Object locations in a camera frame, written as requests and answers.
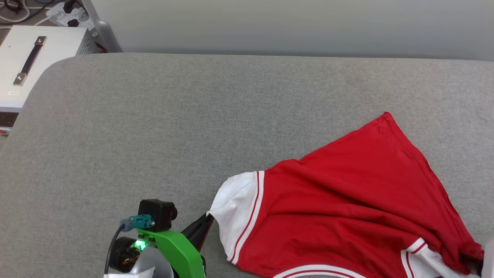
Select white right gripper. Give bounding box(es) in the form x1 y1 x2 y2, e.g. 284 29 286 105
478 236 494 278

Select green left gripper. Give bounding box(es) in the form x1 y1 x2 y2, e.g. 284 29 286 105
109 215 215 278

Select red and white garment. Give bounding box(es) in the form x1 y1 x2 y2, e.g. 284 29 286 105
207 112 485 278

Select thick grey metal leg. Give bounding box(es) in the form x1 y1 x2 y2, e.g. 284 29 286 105
81 0 122 53

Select white equipment box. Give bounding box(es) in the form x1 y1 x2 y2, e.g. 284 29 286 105
0 25 102 136

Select white power strip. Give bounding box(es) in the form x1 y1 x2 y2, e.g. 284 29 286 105
46 2 95 31

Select left teal-plug black cable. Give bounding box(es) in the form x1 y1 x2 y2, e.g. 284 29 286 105
104 215 154 275

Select black strap handle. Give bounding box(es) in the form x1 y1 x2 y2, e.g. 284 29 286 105
13 36 47 86

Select black coiled cable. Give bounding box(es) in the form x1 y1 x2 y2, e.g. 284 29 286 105
0 0 24 14

